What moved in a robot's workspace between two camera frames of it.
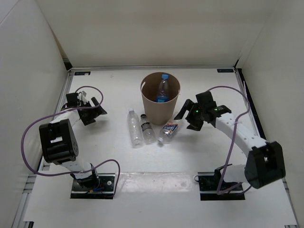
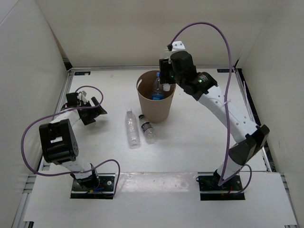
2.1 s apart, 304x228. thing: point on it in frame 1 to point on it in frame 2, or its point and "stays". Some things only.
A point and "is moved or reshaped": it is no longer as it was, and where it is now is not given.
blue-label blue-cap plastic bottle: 162,96 is moved or reshaped
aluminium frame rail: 150,67 stays
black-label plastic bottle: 148,134 stays
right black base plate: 211,189 stays
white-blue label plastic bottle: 168,130 to 166,87
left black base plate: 105,190 stays
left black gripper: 95,113 stays
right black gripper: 188,106 to 165,67
